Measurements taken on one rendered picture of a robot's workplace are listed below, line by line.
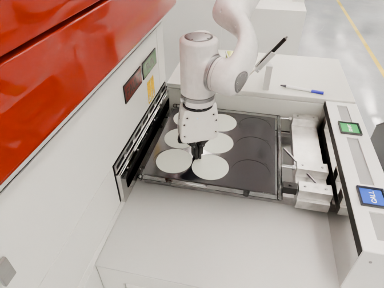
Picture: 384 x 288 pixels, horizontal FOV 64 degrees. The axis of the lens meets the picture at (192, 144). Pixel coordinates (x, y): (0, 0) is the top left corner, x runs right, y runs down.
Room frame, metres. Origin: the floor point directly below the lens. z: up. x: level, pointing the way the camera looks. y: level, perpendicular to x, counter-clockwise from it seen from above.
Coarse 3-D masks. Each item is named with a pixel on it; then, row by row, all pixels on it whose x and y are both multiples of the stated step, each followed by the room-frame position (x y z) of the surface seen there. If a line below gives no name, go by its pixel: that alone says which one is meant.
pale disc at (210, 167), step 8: (200, 160) 0.64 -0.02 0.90; (208, 160) 0.64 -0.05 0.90; (216, 160) 0.64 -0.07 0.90; (224, 160) 0.64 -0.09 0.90; (192, 168) 0.60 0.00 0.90; (200, 168) 0.60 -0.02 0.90; (208, 168) 0.60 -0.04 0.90; (216, 168) 0.60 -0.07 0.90; (224, 168) 0.60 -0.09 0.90; (200, 176) 0.57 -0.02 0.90; (208, 176) 0.57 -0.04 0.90; (216, 176) 0.57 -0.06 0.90
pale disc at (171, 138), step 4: (168, 132) 0.77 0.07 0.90; (172, 132) 0.77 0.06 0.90; (176, 132) 0.77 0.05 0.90; (168, 136) 0.75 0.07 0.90; (172, 136) 0.75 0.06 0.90; (176, 136) 0.75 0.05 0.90; (168, 140) 0.73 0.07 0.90; (172, 140) 0.73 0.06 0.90; (176, 140) 0.73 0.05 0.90; (168, 144) 0.71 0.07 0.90; (172, 144) 0.71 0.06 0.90; (176, 144) 0.71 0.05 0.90; (180, 144) 0.71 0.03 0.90; (184, 144) 0.71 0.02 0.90; (180, 148) 0.69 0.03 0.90
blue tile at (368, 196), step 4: (360, 188) 0.47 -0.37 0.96; (360, 192) 0.46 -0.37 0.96; (364, 192) 0.46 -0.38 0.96; (368, 192) 0.46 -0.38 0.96; (372, 192) 0.46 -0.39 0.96; (376, 192) 0.46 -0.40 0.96; (380, 192) 0.46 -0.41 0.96; (364, 196) 0.45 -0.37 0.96; (368, 196) 0.45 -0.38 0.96; (372, 196) 0.45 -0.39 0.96; (376, 196) 0.45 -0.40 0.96; (380, 196) 0.45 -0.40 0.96; (364, 200) 0.43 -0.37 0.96; (368, 200) 0.43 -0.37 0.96; (372, 200) 0.43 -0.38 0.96; (376, 200) 0.43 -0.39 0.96; (380, 200) 0.43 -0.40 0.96; (376, 204) 0.42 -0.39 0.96; (380, 204) 0.42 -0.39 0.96
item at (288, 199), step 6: (174, 186) 0.61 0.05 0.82; (180, 186) 0.61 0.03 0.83; (186, 186) 0.60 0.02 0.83; (210, 192) 0.59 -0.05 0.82; (216, 192) 0.58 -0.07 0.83; (222, 192) 0.58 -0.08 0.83; (276, 192) 0.56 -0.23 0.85; (252, 198) 0.56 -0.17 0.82; (258, 198) 0.56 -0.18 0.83; (264, 198) 0.56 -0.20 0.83; (288, 198) 0.54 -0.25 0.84; (288, 204) 0.54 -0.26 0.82
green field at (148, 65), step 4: (152, 56) 0.85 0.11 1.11; (148, 60) 0.81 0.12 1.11; (152, 60) 0.84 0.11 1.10; (144, 64) 0.78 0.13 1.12; (148, 64) 0.81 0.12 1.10; (152, 64) 0.84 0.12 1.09; (144, 68) 0.78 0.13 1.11; (148, 68) 0.81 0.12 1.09; (144, 72) 0.77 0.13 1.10; (148, 72) 0.80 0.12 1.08; (144, 76) 0.77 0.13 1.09
